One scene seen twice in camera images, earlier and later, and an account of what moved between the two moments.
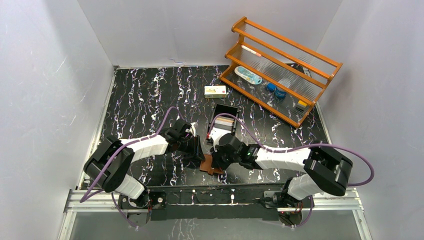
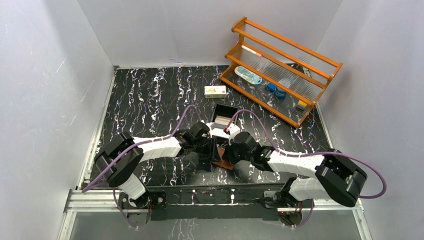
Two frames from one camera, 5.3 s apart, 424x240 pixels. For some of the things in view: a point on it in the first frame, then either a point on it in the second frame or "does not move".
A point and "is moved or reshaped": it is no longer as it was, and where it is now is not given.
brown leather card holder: x=206 y=165 is moved or reshaped
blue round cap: x=271 y=86 does not move
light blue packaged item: x=248 y=75 does not move
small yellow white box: x=215 y=91 does not move
